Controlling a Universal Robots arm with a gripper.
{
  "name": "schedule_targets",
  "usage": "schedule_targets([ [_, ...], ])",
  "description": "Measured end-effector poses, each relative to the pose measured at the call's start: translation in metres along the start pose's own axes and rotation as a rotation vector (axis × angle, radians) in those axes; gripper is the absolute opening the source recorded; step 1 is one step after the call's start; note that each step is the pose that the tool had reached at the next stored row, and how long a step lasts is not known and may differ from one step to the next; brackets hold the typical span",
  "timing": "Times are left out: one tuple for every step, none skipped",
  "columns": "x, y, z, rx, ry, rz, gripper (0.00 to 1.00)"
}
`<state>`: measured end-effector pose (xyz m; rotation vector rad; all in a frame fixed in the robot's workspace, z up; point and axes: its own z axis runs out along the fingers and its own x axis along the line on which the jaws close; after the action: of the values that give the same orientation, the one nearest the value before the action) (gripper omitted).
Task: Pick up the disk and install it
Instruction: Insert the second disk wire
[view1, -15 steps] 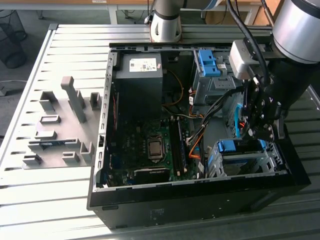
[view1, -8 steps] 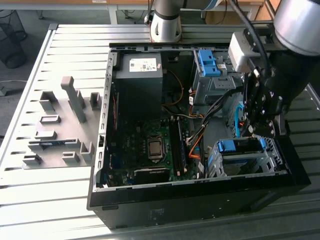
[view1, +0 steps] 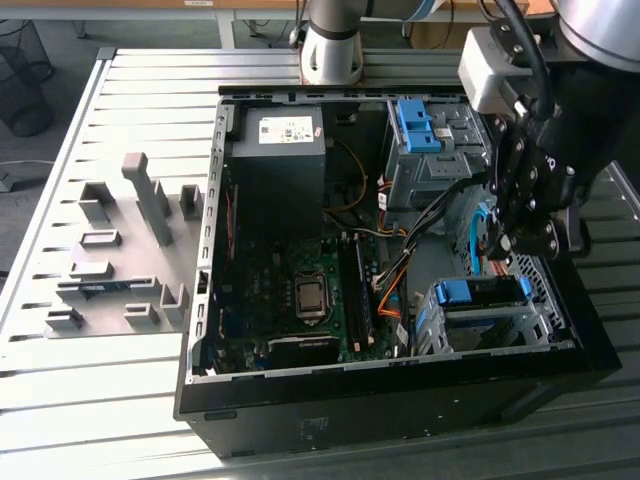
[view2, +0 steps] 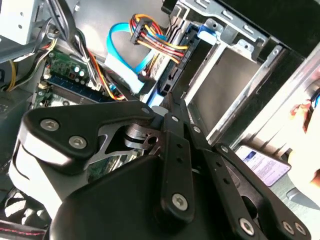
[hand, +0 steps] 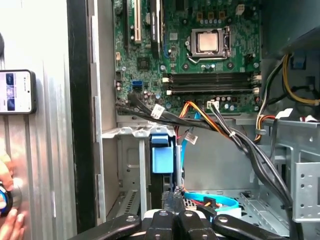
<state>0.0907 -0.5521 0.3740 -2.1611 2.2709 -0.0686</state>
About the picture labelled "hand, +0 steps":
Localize green motherboard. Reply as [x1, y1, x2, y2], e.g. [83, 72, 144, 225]
[113, 0, 262, 117]

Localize black expansion slot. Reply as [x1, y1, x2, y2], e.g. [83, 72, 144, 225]
[121, 0, 131, 56]

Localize person's hand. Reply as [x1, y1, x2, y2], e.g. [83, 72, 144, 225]
[0, 147, 27, 240]

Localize black RAM slot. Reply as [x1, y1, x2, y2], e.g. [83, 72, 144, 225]
[166, 83, 261, 96]
[162, 71, 261, 85]

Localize black smartphone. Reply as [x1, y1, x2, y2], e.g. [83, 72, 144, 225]
[0, 69, 38, 115]

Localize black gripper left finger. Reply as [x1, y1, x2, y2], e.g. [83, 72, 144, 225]
[67, 191, 176, 240]

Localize silver CPU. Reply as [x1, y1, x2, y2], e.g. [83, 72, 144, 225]
[197, 32, 218, 53]

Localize black open PC case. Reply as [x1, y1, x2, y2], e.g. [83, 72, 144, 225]
[66, 0, 320, 240]

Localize metal locking lever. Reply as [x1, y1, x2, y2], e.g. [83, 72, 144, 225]
[186, 52, 232, 65]

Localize multicolour power wire bundle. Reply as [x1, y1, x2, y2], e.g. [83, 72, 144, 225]
[254, 53, 292, 144]

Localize metal socket cover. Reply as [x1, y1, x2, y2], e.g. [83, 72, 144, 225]
[191, 26, 232, 57]

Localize black graphics card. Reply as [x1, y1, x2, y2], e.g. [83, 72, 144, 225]
[149, 0, 166, 59]

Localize black CPU socket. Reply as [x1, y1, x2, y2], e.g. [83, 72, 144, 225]
[186, 26, 233, 64]

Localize black cable bundle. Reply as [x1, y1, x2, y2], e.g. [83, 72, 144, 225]
[115, 93, 295, 240]

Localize hard disk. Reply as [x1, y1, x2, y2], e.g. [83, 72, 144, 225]
[148, 133, 186, 201]

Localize metal drive cage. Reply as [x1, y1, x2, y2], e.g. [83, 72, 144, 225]
[259, 117, 320, 240]

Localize round black tool blue ring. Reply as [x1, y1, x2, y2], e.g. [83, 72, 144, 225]
[0, 183, 14, 217]

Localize orange wire bundle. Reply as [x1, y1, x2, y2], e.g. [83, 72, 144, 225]
[178, 100, 235, 138]

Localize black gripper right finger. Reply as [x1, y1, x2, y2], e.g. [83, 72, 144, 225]
[172, 186, 288, 240]

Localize yellow wire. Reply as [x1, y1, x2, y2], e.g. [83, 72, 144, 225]
[281, 53, 320, 106]

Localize metal disk bay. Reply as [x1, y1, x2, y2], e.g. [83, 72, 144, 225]
[101, 126, 176, 221]

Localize beige expansion slot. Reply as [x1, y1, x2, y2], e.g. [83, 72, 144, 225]
[133, 0, 143, 45]

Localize light blue data wire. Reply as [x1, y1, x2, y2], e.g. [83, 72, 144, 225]
[181, 139, 239, 214]

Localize grey power supply unit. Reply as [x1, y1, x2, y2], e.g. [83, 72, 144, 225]
[259, 0, 320, 61]

